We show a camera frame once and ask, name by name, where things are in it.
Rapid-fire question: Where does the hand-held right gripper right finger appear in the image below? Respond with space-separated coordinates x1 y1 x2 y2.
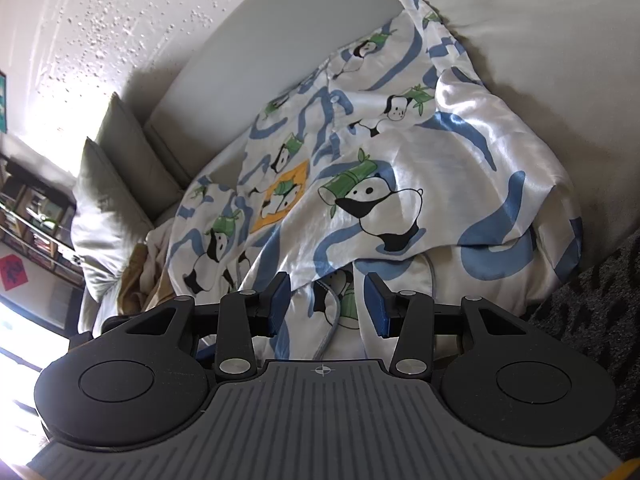
365 272 551 378

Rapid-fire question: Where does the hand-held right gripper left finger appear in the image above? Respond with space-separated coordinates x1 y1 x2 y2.
100 271 292 380

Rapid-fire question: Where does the panda print satin garment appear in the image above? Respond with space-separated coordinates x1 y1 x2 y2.
165 0 585 361

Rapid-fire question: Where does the white cloth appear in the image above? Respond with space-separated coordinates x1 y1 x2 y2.
140 220 182 311

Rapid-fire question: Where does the yellow cloth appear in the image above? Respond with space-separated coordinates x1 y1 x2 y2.
117 242 173 317

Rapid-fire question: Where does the small grey cushion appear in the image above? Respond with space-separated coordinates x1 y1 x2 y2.
71 137 156 303
95 92 186 221

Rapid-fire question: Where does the dark patterned blanket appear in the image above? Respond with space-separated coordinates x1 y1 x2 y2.
527 230 640 461

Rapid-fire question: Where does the grey sofa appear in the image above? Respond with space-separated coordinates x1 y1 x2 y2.
75 0 640 361

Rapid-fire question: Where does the wooden bookshelf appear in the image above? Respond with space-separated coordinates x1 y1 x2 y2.
0 152 86 286

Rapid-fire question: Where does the large grey sofa cushion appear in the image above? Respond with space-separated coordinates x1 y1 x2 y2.
407 0 640 271

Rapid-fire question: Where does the red paper wall decoration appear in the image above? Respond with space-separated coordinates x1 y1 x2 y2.
0 254 30 292

